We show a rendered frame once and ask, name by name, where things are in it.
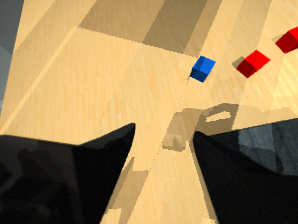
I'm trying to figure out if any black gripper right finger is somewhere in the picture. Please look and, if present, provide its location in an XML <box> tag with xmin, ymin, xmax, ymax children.
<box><xmin>193</xmin><ymin>131</ymin><xmax>298</xmax><ymax>224</ymax></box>

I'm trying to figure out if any red cube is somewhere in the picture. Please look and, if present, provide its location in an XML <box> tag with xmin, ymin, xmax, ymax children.
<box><xmin>274</xmin><ymin>26</ymin><xmax>298</xmax><ymax>54</ymax></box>
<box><xmin>236</xmin><ymin>50</ymin><xmax>271</xmax><ymax>78</ymax></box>

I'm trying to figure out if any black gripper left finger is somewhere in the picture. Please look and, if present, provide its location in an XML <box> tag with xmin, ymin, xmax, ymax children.
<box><xmin>0</xmin><ymin>122</ymin><xmax>136</xmax><ymax>224</ymax></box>

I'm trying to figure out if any blue cube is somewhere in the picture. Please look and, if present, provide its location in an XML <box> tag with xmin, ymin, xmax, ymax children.
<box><xmin>190</xmin><ymin>55</ymin><xmax>217</xmax><ymax>83</ymax></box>

